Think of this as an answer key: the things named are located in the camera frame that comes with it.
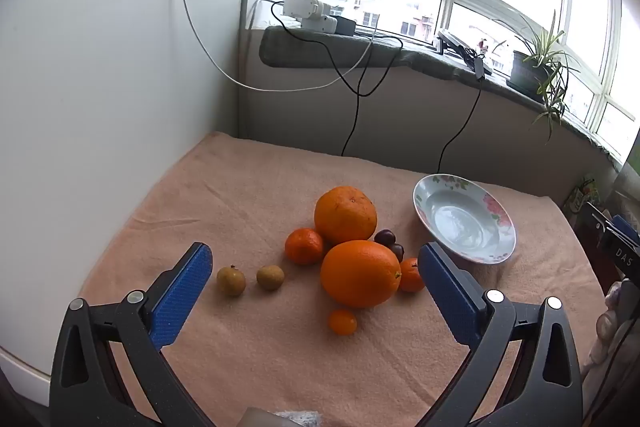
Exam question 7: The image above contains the small mandarin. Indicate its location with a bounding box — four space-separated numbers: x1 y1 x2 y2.
398 258 426 293

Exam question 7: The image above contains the white electronic device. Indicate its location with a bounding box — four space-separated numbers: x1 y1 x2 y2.
283 0 339 34

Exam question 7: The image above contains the potted spider plant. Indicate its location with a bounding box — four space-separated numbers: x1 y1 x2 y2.
492 9 582 144

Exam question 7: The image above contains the person's right hand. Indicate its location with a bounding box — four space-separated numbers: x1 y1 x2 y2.
590 279 633 370

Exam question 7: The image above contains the grey sill cloth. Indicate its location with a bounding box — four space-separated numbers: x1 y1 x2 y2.
258 25 623 160

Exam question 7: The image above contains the brown longan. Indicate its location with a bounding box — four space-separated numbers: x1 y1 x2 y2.
256 264 285 292
216 265 247 298

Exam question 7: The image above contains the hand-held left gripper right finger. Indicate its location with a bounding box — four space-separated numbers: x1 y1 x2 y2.
417 242 586 427

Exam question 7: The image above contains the floral white plate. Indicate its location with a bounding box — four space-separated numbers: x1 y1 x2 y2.
413 174 517 264

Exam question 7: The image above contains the pink fleece towel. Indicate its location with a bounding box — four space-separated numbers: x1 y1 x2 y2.
80 131 608 427

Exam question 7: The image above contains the kumquat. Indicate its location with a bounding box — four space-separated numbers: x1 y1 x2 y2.
328 309 358 337

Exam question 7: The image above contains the colourful packet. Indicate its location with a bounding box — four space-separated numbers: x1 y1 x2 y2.
564 176 601 220

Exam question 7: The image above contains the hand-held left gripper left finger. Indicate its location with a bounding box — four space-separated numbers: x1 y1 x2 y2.
49 243 213 427

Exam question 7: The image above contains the oval smooth orange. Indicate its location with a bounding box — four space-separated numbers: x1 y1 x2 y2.
320 240 403 310

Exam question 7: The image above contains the round bumpy orange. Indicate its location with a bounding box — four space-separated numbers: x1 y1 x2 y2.
314 186 378 247

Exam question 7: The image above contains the black cable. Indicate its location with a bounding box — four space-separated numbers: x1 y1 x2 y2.
437 66 487 174
270 0 404 156

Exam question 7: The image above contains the flat grey device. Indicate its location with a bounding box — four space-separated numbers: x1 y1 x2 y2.
436 29 494 74

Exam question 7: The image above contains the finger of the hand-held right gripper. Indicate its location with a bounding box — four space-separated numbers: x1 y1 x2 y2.
610 214 640 254

